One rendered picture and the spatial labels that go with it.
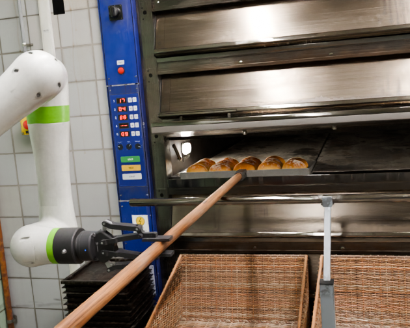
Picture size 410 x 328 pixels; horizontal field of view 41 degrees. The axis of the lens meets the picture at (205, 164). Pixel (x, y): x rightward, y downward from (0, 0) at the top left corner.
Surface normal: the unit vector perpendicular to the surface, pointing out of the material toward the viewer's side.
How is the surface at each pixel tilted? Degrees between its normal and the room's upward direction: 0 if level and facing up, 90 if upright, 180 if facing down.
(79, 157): 90
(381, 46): 90
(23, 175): 90
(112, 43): 90
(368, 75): 70
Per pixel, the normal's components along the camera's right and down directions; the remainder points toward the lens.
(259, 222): -0.28, -0.18
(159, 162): -0.27, 0.16
